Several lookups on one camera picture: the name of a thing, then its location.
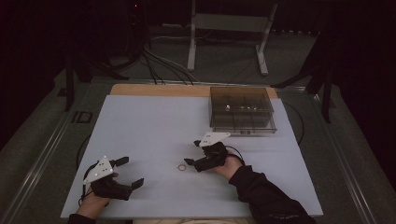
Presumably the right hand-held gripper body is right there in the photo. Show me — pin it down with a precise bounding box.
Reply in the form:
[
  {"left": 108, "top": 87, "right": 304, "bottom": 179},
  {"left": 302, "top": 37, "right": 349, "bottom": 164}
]
[{"left": 193, "top": 132, "right": 232, "bottom": 173}]

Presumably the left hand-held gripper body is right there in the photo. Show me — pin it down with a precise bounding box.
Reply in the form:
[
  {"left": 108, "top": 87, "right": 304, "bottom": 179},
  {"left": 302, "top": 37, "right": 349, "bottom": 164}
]
[{"left": 82, "top": 155, "right": 134, "bottom": 202}]

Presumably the dark transparent drawer box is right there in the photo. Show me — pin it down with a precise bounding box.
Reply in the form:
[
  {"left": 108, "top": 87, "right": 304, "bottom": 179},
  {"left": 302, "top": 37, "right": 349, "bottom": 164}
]
[{"left": 208, "top": 86, "right": 278, "bottom": 135}]

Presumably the person's right hand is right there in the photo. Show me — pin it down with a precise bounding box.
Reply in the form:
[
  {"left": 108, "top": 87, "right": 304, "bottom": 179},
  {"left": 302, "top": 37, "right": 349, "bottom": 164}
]
[{"left": 211, "top": 154, "right": 244, "bottom": 182}]

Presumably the person's left hand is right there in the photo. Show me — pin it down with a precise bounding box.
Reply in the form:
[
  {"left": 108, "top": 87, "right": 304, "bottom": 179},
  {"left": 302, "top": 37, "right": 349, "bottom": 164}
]
[{"left": 76, "top": 172, "right": 120, "bottom": 220}]

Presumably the white table mat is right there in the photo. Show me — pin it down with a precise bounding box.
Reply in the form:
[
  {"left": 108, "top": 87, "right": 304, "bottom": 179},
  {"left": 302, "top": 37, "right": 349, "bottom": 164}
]
[{"left": 60, "top": 94, "right": 324, "bottom": 219}]

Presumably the wooden table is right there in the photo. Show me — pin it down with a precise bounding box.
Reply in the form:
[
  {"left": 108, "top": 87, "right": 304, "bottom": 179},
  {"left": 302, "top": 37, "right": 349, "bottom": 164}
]
[{"left": 109, "top": 83, "right": 278, "bottom": 99}]

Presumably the black stand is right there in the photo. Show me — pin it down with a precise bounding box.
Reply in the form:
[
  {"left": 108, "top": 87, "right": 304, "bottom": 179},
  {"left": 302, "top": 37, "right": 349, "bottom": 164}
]
[
  {"left": 62, "top": 50, "right": 131, "bottom": 113},
  {"left": 269, "top": 29, "right": 339, "bottom": 124}
]

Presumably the white metal stand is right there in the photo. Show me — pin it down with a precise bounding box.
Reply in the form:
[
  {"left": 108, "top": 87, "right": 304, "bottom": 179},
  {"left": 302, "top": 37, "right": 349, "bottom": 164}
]
[{"left": 186, "top": 0, "right": 279, "bottom": 77}]

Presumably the dark equipment rack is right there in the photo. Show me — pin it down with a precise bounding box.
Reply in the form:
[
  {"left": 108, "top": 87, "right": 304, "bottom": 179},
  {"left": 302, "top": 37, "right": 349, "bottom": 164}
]
[{"left": 123, "top": 0, "right": 151, "bottom": 62}]

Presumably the right hand-held gripper cable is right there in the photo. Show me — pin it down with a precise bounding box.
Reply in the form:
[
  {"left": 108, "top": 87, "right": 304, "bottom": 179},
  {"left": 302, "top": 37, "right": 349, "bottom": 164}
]
[{"left": 225, "top": 145, "right": 247, "bottom": 166}]

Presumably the hand-held gripper cable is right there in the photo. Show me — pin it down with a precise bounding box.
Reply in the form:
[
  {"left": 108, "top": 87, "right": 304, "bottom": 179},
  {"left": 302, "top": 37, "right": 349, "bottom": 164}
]
[
  {"left": 78, "top": 163, "right": 99, "bottom": 206},
  {"left": 225, "top": 145, "right": 247, "bottom": 166}
]

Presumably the left hand-held gripper cable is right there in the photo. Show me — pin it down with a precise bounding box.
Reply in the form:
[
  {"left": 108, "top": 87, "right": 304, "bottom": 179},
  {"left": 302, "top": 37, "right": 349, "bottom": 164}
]
[{"left": 78, "top": 163, "right": 99, "bottom": 206}]

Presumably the black floor cable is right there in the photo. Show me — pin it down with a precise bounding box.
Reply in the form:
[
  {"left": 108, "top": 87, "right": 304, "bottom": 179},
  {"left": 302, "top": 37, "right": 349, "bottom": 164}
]
[
  {"left": 76, "top": 133, "right": 93, "bottom": 171},
  {"left": 282, "top": 102, "right": 305, "bottom": 147},
  {"left": 142, "top": 46, "right": 166, "bottom": 86}
]

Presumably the aluminium frame rail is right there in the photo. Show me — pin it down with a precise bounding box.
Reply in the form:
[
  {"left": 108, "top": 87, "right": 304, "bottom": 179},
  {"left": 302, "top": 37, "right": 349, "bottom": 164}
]
[
  {"left": 0, "top": 90, "right": 94, "bottom": 224},
  {"left": 306, "top": 90, "right": 379, "bottom": 224}
]

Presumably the grey floor cable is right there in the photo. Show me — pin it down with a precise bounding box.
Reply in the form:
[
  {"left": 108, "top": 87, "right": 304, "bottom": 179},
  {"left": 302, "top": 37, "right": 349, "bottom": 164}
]
[{"left": 143, "top": 35, "right": 201, "bottom": 84}]

